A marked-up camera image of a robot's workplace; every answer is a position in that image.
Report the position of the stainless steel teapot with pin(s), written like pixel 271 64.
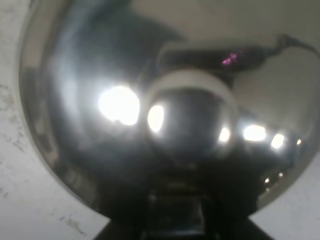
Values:
pixel 129 99

